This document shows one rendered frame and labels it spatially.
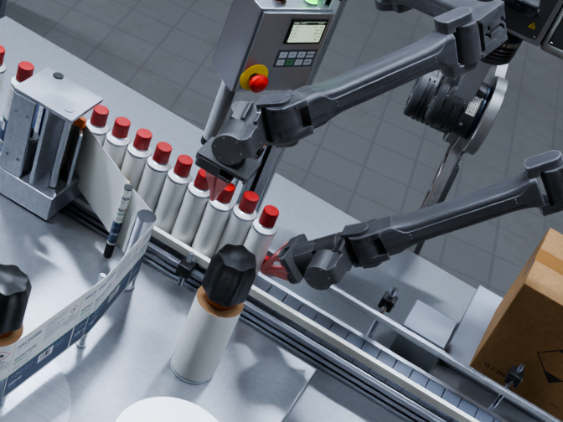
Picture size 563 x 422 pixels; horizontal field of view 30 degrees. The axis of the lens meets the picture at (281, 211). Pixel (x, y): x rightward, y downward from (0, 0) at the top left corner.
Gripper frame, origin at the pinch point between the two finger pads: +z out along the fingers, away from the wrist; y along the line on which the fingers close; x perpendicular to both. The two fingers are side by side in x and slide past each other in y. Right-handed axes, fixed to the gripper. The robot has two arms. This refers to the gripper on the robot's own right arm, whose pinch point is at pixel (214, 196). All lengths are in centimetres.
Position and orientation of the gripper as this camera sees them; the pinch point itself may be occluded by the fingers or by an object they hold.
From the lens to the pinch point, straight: 190.7
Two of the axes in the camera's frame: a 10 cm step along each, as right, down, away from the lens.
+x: 3.8, -4.7, 7.9
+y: 8.6, 4.9, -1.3
